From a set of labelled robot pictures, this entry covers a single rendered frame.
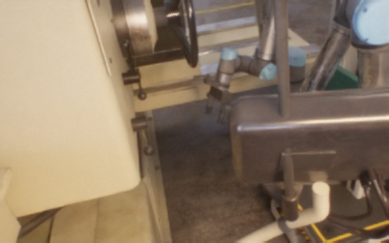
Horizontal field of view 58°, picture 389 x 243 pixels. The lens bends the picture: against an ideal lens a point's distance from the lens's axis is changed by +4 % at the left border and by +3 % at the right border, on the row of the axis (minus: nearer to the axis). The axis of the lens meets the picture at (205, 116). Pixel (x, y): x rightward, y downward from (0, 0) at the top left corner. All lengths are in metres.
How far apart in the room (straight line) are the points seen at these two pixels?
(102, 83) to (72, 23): 0.13
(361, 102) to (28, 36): 0.59
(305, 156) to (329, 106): 0.11
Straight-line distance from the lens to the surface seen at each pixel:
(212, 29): 2.71
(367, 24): 1.00
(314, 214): 0.86
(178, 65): 1.72
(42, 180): 0.86
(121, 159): 0.82
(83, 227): 1.43
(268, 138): 0.64
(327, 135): 0.65
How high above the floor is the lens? 1.64
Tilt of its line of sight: 33 degrees down
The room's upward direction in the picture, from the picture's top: 7 degrees counter-clockwise
